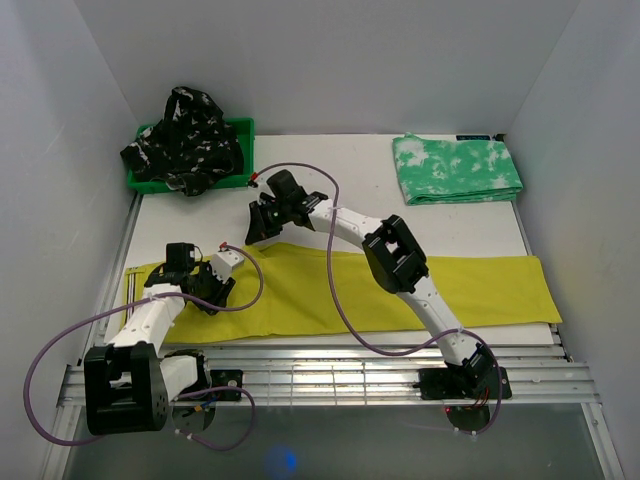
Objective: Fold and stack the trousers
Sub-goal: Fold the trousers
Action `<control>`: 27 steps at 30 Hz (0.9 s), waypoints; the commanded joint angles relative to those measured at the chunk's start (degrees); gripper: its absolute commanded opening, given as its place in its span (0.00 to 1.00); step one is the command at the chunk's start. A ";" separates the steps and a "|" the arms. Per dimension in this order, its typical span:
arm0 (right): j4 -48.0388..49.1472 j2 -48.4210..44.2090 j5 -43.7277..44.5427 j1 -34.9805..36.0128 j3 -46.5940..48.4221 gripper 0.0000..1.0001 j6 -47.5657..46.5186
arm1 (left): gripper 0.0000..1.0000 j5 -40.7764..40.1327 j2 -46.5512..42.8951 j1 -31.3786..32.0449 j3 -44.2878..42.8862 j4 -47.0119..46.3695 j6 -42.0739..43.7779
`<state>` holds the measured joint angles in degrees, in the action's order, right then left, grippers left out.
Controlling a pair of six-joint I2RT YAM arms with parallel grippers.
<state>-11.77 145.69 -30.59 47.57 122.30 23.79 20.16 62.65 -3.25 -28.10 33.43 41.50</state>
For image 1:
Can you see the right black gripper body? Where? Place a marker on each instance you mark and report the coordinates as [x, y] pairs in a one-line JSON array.
[[275, 215]]

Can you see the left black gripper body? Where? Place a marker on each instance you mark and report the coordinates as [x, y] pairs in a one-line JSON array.
[[209, 287]]

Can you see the yellow trousers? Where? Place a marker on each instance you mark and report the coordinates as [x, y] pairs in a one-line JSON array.
[[304, 291]]

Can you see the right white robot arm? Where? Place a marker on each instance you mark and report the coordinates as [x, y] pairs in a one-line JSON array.
[[397, 263]]

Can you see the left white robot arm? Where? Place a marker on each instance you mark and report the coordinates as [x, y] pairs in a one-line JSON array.
[[128, 387]]

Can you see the black white patterned garment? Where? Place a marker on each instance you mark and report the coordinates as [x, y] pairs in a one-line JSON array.
[[190, 149]]

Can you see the green white tie-dye folded garment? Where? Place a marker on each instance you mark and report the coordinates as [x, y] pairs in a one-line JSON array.
[[431, 171]]

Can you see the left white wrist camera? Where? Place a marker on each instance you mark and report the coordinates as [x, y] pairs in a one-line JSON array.
[[225, 261]]

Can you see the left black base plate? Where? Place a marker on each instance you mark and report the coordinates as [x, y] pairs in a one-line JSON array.
[[215, 385]]

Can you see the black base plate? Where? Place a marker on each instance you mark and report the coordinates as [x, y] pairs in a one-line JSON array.
[[442, 384], [215, 385]]

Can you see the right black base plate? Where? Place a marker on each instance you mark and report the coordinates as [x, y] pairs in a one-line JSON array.
[[442, 384]]

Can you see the aluminium rail frame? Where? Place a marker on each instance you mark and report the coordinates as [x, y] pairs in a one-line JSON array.
[[328, 408]]

